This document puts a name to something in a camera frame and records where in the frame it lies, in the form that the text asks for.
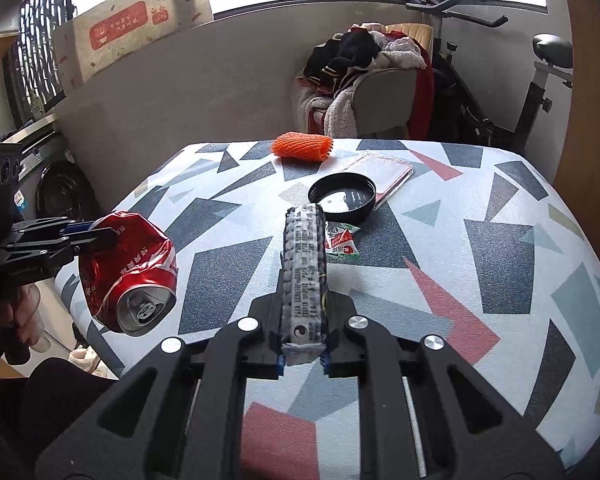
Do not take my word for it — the white fluffy towel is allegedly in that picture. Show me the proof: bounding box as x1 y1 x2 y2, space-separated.
325 81 360 139

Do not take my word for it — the black exercise bike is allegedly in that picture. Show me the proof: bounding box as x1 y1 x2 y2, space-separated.
405 0 576 155

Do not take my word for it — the grey and white snack packet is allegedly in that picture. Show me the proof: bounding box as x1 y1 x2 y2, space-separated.
279 203 328 367

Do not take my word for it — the orange foam fruit net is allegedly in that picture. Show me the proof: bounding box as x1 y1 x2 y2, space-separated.
271 131 334 162

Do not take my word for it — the beige chair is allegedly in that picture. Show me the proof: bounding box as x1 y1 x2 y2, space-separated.
295 22 436 141

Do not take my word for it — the black round lid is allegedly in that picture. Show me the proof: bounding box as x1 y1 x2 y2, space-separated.
308 172 377 224

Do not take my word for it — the pink and white cloth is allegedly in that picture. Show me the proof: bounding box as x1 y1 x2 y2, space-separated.
370 29 427 72

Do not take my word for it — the fluffy beige slipper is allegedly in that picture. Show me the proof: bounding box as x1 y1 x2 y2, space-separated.
69 347 109 376

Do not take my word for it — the green and red sachet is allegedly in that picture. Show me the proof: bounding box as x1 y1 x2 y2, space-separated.
325 221 361 263

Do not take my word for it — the black jacket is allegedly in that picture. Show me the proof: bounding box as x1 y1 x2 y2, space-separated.
302 30 381 96

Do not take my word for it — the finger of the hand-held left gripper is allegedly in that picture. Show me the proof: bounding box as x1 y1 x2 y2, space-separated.
2 227 118 282
10 216 100 242

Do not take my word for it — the person's dark pants leg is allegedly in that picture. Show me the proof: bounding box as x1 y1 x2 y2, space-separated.
0 357 126 480

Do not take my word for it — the wooden door panel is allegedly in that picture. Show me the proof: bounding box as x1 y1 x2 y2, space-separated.
554 0 600 261

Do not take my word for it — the clear plastic packaging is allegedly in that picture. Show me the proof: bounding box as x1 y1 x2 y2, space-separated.
339 151 415 211

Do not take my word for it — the beige printed cardboard box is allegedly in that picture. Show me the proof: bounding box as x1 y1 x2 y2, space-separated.
52 0 213 96

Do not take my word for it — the crushed red drink can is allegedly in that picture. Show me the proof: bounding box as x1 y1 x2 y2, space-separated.
77 211 177 337

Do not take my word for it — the washing machine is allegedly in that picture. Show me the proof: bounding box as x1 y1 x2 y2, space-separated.
10 130 103 226

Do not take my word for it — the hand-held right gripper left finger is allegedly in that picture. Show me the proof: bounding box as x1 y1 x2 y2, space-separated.
34 287 287 480

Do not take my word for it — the red garment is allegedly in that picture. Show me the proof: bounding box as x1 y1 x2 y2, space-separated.
411 60 437 139

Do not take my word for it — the person's left hand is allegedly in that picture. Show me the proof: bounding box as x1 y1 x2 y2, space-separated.
0 284 44 361

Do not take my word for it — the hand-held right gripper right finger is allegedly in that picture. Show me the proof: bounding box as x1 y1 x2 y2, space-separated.
323 292 567 480

